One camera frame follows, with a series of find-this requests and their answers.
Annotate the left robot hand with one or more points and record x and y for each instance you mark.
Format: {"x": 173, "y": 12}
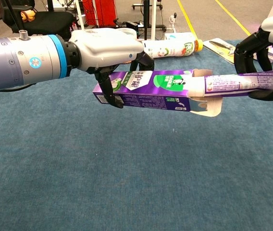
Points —
{"x": 105, "y": 47}

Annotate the purple toothpaste carton box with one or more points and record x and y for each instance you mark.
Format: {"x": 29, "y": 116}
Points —
{"x": 151, "y": 91}

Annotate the purple white toothpaste tube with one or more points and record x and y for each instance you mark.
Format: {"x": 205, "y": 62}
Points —
{"x": 235, "y": 83}

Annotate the white bottle yellow cap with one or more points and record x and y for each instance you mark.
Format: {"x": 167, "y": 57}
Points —
{"x": 170, "y": 48}

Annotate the red cabinet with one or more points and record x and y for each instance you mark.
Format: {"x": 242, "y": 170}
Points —
{"x": 102, "y": 12}

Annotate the white black printed bag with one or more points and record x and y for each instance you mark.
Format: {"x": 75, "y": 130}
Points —
{"x": 74, "y": 26}

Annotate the black wheeled stand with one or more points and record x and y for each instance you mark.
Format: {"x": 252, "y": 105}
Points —
{"x": 146, "y": 16}

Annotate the razor on yellow card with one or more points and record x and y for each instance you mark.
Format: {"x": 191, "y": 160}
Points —
{"x": 219, "y": 47}

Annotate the black office chair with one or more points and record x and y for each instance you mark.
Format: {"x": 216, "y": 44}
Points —
{"x": 47, "y": 20}

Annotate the white tissue pack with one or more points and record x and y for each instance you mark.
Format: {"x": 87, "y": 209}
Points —
{"x": 175, "y": 36}

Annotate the white power strip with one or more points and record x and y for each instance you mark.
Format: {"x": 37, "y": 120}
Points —
{"x": 173, "y": 20}

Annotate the brown yellow plush toy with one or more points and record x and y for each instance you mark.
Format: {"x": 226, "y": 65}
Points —
{"x": 28, "y": 15}

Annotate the blue table cloth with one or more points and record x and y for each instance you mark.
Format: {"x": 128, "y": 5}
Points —
{"x": 136, "y": 180}

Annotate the white metal post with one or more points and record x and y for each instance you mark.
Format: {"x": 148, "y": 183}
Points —
{"x": 154, "y": 19}
{"x": 80, "y": 14}

